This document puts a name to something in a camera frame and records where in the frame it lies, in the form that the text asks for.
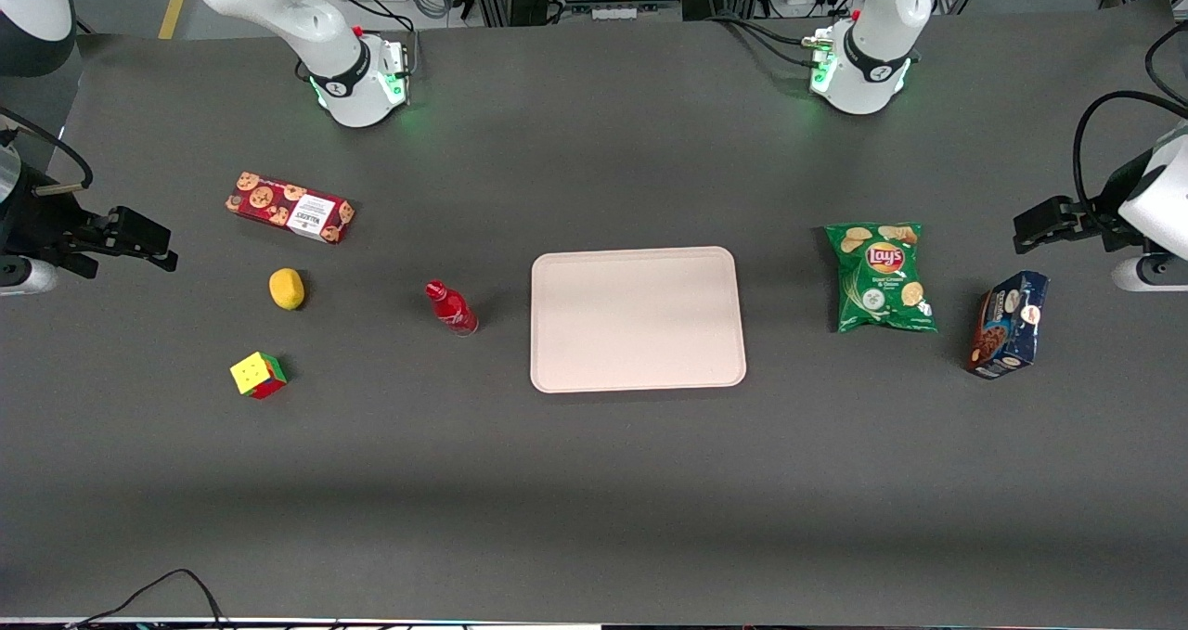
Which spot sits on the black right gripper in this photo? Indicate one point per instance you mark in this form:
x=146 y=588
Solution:
x=42 y=224

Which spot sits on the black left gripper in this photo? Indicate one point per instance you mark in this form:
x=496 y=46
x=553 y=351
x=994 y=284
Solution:
x=1093 y=221

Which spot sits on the red coke bottle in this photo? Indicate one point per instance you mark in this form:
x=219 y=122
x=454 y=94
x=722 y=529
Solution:
x=452 y=309

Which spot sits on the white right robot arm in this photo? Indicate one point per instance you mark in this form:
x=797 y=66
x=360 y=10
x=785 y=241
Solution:
x=325 y=45

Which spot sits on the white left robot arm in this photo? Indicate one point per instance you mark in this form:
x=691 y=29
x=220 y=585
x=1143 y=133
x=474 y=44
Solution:
x=872 y=73

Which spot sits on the beige plastic tray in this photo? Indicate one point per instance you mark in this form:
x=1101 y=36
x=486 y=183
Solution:
x=637 y=319

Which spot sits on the blue chocolate cookie box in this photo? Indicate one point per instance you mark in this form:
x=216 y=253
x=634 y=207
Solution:
x=1010 y=326

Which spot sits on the red cookie box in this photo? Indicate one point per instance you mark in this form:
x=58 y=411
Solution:
x=288 y=207

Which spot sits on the yellow lemon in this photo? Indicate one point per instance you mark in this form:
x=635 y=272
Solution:
x=287 y=289

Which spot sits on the colourful rubik's cube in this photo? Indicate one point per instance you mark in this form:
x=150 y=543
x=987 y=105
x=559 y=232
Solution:
x=256 y=374

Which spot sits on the green Lay's chips bag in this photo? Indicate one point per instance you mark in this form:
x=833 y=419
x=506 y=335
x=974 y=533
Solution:
x=882 y=277

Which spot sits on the dark grey table mat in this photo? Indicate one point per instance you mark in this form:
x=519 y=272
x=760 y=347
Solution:
x=594 y=482

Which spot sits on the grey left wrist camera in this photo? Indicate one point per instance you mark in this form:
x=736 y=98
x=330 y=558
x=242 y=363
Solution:
x=1146 y=275

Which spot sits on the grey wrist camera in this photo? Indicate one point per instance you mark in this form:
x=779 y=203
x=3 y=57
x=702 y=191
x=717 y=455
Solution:
x=26 y=277
x=1146 y=275

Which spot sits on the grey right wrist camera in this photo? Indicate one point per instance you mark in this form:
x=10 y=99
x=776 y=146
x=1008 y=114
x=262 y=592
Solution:
x=26 y=277

